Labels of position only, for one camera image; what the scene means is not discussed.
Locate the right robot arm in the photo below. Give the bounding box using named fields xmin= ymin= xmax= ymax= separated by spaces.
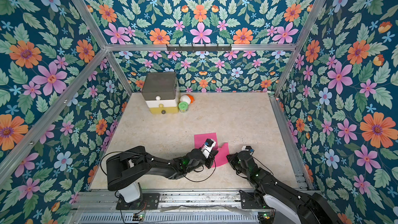
xmin=227 ymin=150 xmax=342 ymax=224

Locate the orange white plush toy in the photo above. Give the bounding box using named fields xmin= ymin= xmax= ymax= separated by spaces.
xmin=180 ymin=94 xmax=195 ymax=105

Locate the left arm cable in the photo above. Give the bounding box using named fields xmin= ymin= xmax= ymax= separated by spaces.
xmin=100 ymin=150 xmax=217 ymax=183

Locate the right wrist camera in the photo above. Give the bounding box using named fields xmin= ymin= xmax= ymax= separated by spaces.
xmin=241 ymin=145 xmax=255 ymax=154

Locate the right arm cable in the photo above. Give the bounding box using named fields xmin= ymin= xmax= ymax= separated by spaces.
xmin=250 ymin=155 xmax=274 ymax=176

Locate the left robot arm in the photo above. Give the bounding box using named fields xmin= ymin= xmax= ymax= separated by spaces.
xmin=106 ymin=142 xmax=218 ymax=202

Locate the green lidded can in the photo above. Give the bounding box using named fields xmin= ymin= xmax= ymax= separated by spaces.
xmin=178 ymin=102 xmax=189 ymax=113

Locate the pink square paper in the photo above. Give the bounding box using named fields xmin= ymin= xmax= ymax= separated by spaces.
xmin=212 ymin=143 xmax=230 ymax=168

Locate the small drawer cabinet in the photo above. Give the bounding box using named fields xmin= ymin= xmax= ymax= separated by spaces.
xmin=142 ymin=72 xmax=179 ymax=115

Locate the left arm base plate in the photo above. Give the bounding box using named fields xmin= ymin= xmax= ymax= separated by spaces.
xmin=116 ymin=193 xmax=160 ymax=211

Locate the black hook rail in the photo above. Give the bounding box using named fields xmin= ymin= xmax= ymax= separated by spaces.
xmin=166 ymin=44 xmax=232 ymax=52

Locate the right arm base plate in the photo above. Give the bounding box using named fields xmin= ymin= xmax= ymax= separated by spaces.
xmin=239 ymin=190 xmax=264 ymax=209

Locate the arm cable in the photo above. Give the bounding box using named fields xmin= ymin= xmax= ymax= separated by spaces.
xmin=250 ymin=155 xmax=274 ymax=176
xmin=100 ymin=150 xmax=217 ymax=183

